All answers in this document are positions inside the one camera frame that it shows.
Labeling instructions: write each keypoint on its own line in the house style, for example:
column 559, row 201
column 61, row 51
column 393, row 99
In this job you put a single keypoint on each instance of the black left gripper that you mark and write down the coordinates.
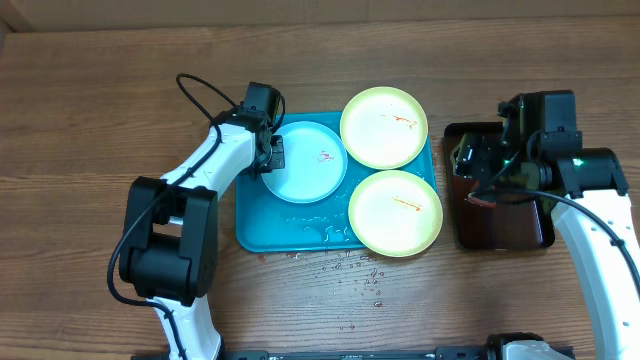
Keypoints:
column 278, row 159

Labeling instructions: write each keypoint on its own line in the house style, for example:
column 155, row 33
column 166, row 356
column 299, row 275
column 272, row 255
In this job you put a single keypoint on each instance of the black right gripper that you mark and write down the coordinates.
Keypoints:
column 474, row 161

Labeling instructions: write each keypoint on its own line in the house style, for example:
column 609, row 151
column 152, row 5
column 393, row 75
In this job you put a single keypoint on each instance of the red and green sponge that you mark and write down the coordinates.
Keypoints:
column 482, row 200

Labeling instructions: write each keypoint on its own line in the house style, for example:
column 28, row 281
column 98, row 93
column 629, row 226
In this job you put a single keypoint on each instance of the light blue plate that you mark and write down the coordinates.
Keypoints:
column 315, row 163

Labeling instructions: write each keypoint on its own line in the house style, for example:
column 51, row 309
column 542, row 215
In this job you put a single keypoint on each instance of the yellow plate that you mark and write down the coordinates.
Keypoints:
column 384, row 128
column 395, row 213

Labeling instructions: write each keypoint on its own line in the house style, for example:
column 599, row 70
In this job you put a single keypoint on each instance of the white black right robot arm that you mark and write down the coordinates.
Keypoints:
column 585, row 195

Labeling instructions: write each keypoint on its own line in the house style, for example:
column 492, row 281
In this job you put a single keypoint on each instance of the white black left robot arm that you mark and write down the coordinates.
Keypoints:
column 167, row 256

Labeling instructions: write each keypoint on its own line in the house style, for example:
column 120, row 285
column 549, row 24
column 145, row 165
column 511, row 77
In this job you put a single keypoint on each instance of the black tray with water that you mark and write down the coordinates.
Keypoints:
column 518, row 226

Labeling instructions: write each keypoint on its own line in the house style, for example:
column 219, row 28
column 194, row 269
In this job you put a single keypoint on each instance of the teal plastic tray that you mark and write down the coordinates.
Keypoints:
column 266, row 223

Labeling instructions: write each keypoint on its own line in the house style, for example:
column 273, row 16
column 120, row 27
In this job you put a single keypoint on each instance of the brown cardboard backdrop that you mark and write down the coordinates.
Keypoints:
column 81, row 15

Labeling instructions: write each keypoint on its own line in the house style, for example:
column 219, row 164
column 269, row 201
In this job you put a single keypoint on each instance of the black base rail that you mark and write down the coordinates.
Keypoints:
column 440, row 353

